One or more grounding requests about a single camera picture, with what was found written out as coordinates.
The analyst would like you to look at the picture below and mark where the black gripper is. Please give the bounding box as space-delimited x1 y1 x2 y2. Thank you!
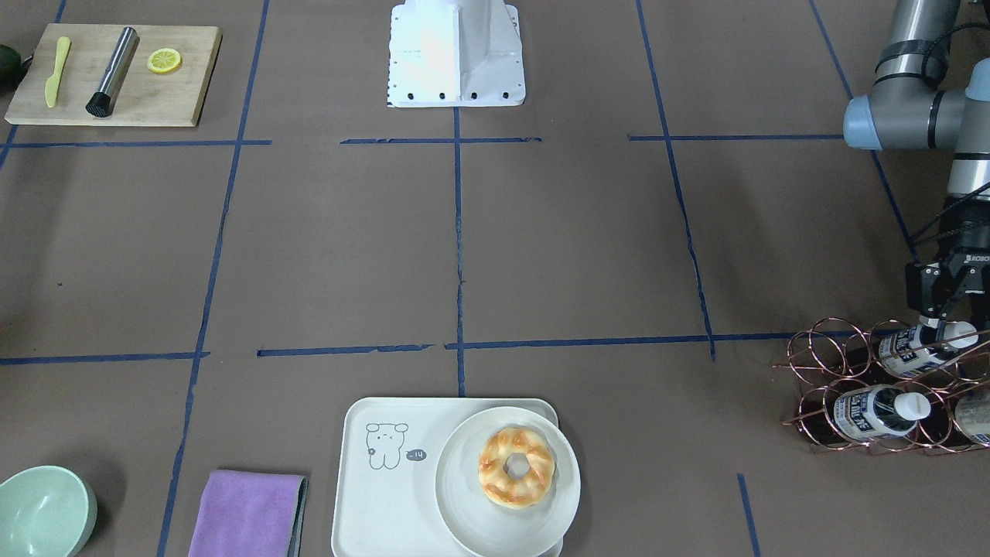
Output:
906 197 990 343

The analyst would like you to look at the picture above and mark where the tea bottle white cap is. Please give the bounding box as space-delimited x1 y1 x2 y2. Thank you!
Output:
848 320 980 380

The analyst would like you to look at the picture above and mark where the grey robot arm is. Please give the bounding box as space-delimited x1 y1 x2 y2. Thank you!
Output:
844 1 989 340

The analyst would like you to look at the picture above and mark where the tea bottle lower front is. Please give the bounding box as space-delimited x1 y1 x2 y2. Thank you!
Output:
800 384 931 446

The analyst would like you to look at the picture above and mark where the cream serving tray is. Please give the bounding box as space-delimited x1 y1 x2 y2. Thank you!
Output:
331 396 558 556

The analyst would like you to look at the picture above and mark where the glazed twisted donut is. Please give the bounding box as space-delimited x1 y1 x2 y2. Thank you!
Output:
478 427 556 510

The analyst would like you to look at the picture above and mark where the cream round plate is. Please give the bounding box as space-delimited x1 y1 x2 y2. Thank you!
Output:
435 408 581 556

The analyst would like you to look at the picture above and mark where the purple folded cloth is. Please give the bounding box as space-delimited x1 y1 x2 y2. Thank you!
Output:
188 470 309 556

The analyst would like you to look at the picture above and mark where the lemon slice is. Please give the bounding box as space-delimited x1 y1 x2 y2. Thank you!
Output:
146 47 183 75

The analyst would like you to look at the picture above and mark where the wooden cutting board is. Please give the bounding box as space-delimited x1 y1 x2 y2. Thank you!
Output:
5 22 223 127

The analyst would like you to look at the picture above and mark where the steel muddler black tip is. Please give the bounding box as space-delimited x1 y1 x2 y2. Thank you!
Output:
85 27 139 118

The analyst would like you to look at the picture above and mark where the yellow plastic knife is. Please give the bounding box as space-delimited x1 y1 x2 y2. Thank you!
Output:
45 36 72 108

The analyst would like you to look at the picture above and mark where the mint green bowl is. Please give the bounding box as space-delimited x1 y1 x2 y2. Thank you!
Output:
1 465 97 556

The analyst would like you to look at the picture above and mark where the dark green avocado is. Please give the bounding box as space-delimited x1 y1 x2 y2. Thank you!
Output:
0 44 22 84

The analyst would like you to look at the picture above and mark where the copper wire bottle rack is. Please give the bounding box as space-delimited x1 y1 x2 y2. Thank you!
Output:
778 317 988 456

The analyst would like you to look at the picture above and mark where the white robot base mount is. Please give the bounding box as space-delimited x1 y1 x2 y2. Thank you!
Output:
387 1 527 108

